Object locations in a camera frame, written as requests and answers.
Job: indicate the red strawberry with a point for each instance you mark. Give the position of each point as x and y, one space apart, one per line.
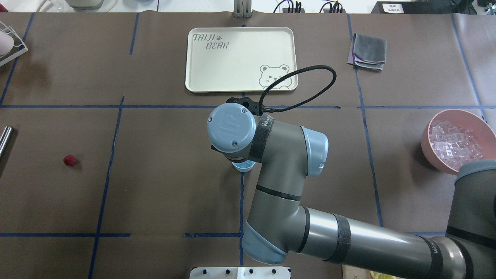
69 160

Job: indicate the purple cloth underneath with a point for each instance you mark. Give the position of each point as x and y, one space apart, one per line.
354 60

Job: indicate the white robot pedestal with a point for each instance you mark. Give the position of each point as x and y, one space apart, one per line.
277 272

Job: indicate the pink bowl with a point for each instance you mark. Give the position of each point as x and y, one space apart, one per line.
481 130

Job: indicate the aluminium frame post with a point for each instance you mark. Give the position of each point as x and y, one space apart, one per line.
243 9

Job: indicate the white cup rack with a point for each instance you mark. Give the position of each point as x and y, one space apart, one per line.
19 45

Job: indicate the wooden cutting board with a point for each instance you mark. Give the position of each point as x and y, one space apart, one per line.
350 272

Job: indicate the steel muddler black tip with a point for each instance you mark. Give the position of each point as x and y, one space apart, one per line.
4 139

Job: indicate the pink cup on rack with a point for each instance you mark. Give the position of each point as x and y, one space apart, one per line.
6 43

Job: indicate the grey folded cloth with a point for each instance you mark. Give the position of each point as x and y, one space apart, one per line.
370 48

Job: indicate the clear ice cubes pile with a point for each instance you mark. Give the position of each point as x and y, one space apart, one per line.
454 145

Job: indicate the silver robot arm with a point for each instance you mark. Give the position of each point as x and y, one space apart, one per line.
358 190

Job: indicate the lemon slices row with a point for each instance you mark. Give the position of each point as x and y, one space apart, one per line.
379 275

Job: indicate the cream bear tray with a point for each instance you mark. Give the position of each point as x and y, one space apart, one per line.
238 59

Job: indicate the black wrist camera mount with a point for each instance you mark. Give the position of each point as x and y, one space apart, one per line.
248 103

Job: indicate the light blue plastic cup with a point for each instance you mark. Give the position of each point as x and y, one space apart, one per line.
244 166

